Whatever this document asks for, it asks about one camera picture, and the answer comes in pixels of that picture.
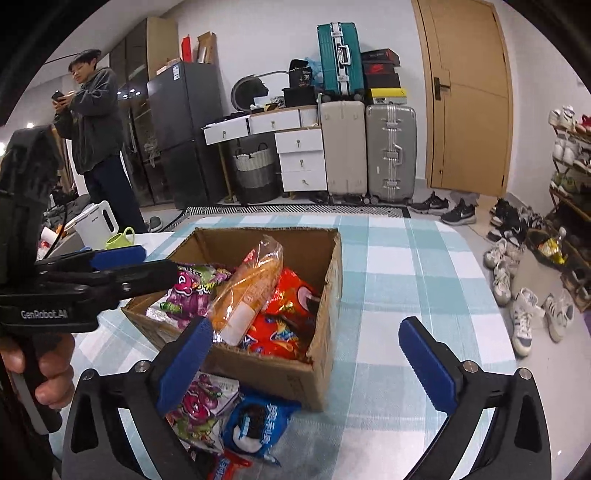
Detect green cup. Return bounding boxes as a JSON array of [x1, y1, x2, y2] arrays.
[[105, 227, 136, 251]]

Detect small red blue packet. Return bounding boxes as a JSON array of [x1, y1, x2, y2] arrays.
[[205, 450, 254, 480]]

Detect silver suitcase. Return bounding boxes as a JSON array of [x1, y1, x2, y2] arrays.
[[365, 102, 417, 205]]

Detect yellow drink bottle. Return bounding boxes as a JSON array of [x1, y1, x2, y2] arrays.
[[538, 227, 568, 265]]

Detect black storage box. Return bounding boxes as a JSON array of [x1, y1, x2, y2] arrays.
[[283, 87, 322, 108]]

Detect wooden shoe rack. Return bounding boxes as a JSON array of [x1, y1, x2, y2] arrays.
[[547, 124, 591, 301]]

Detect woven laundry basket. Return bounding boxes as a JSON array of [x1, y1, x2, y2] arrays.
[[231, 144, 277, 205]]

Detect white electric kettle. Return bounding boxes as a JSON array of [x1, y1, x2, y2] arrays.
[[73, 200, 124, 252]]

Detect striped black white rug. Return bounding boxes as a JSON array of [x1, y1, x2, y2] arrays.
[[178, 205, 411, 220]]

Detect purple grape candy packet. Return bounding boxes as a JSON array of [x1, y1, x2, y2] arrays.
[[145, 263, 232, 328], [166, 371, 241, 455]]

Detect teal suitcase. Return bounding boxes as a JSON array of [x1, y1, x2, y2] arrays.
[[317, 22, 363, 100]]

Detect wooden door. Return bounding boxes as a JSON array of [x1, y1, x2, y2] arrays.
[[412, 0, 514, 197]]

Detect pile of scattered sneakers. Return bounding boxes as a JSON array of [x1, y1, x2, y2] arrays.
[[409, 190, 578, 358]]

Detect brown cardboard box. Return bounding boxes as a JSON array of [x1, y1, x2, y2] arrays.
[[121, 226, 343, 412]]

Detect beige suitcase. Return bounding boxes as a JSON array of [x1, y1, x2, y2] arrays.
[[320, 99, 370, 199]]

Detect black gift bag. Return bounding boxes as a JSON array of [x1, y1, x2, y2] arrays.
[[288, 59, 315, 88]]

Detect blue cookie packet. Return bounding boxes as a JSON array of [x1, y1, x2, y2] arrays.
[[221, 394, 302, 467]]

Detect wooden cupboard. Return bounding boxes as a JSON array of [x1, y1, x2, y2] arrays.
[[145, 17, 179, 79]]

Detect dark glass cabinet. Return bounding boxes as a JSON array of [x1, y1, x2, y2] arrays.
[[111, 32, 158, 208]]

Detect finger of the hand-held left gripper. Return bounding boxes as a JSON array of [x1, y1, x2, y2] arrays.
[[44, 260, 182, 306], [34, 246, 147, 274]]

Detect rows of assorted shoes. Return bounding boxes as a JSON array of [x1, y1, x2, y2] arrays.
[[548, 105, 591, 199]]

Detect arched mirror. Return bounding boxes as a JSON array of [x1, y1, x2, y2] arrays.
[[230, 71, 290, 114]]

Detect white drawer dresser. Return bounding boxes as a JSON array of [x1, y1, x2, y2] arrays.
[[202, 105, 328, 193]]

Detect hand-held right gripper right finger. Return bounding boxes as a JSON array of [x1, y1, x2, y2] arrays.
[[398, 316, 552, 480]]

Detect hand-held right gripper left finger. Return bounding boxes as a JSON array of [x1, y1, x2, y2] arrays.
[[60, 316, 215, 480]]

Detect red snack packet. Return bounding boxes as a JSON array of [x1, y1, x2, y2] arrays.
[[272, 268, 324, 321], [241, 314, 318, 365]]

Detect dark grey fridge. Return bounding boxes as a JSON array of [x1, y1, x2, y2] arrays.
[[147, 61, 229, 210]]

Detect yellow black shoe box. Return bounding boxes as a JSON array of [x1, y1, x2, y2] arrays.
[[369, 88, 407, 105]]

